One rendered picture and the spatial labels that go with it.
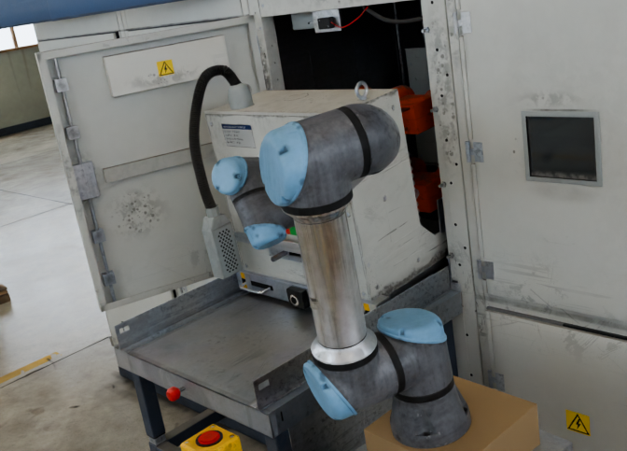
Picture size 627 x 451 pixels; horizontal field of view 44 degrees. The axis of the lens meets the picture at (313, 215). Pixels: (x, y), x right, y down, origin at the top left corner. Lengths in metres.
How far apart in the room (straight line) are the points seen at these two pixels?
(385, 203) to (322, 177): 0.75
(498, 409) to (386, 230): 0.57
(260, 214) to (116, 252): 0.86
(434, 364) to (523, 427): 0.23
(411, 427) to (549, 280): 0.59
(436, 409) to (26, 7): 2.27
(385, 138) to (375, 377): 0.42
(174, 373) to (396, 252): 0.61
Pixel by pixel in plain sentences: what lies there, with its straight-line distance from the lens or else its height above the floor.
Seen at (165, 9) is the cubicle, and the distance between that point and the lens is 2.71.
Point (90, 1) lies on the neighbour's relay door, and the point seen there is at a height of 1.69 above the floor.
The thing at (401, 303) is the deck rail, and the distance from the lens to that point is 1.95.
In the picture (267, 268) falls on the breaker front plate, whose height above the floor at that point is 0.92.
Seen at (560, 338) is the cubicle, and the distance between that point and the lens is 1.95.
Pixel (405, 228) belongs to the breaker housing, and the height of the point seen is 1.03.
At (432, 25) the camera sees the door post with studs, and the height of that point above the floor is 1.51.
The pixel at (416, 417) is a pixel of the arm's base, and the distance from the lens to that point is 1.47.
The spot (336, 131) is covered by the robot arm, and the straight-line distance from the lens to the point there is 1.18.
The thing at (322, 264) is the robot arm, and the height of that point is 1.22.
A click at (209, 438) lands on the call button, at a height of 0.91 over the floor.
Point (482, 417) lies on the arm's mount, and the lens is 1.55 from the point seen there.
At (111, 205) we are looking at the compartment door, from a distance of 2.30.
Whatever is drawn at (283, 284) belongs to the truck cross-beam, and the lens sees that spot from 2.12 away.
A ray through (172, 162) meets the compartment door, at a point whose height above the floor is 1.21.
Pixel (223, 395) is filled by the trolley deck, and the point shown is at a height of 0.82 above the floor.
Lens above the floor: 1.66
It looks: 17 degrees down
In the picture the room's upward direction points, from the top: 9 degrees counter-clockwise
